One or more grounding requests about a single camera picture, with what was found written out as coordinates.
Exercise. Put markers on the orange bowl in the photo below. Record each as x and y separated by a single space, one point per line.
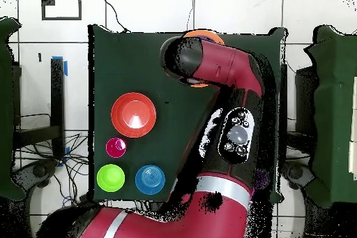
203 32

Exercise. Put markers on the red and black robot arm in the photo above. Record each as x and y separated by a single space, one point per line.
223 65

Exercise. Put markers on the red-orange bowl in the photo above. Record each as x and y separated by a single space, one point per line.
122 115

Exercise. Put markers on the small blue bowl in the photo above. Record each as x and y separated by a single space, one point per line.
150 179

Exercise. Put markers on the crimson cup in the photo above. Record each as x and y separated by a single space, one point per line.
113 148

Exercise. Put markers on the dark green tablecloth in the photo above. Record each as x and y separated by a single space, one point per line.
125 62

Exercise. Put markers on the purple cup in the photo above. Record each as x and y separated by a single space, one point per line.
262 179

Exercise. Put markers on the blue tape strip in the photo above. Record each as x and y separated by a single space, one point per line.
65 69

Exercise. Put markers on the black stand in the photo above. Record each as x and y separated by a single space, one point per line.
57 95
305 95

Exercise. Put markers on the black wheeled base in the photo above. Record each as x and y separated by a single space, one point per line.
40 171
295 172

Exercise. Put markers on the green cloth side table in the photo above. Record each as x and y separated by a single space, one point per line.
5 109
334 109

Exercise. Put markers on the white box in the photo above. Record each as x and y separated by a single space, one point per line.
354 159

